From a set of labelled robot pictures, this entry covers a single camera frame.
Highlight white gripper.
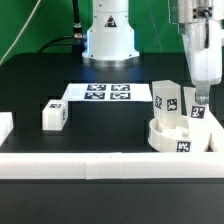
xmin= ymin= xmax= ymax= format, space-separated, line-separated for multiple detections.
xmin=183 ymin=20 xmax=222 ymax=105

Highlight white round stool seat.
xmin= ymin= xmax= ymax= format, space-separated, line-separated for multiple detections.
xmin=148 ymin=116 xmax=210 ymax=153

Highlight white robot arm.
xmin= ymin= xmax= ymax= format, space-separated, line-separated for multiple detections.
xmin=82 ymin=0 xmax=224 ymax=104

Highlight white front fence bar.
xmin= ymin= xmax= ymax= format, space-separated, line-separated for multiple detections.
xmin=0 ymin=152 xmax=224 ymax=180

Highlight white AprilTag marker sheet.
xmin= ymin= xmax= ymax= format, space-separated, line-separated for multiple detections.
xmin=63 ymin=83 xmax=152 ymax=102

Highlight white left fence block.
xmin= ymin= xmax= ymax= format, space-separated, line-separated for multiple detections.
xmin=0 ymin=112 xmax=14 ymax=147

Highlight black cable horizontal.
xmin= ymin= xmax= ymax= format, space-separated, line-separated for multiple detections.
xmin=38 ymin=33 xmax=87 ymax=54

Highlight black cable vertical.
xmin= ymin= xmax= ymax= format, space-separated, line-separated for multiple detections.
xmin=72 ymin=0 xmax=82 ymax=29

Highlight grey thin cable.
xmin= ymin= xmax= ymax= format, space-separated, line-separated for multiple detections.
xmin=0 ymin=0 xmax=43 ymax=66

